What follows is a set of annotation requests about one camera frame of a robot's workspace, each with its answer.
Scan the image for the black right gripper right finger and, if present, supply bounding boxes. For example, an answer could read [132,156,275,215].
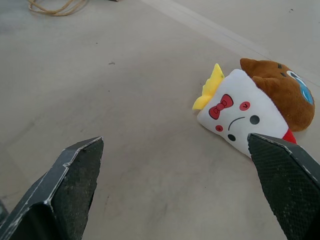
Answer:
[246,132,320,240]

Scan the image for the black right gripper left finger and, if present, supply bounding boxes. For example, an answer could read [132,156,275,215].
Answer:
[0,136,105,240]

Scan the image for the brown plush toy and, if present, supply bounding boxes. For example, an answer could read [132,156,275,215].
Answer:
[239,57,316,133]

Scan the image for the white plush toy with bow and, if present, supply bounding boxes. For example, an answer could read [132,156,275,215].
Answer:
[191,63,298,159]

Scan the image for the tan cable loop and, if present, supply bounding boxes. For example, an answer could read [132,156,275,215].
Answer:
[27,0,87,17]

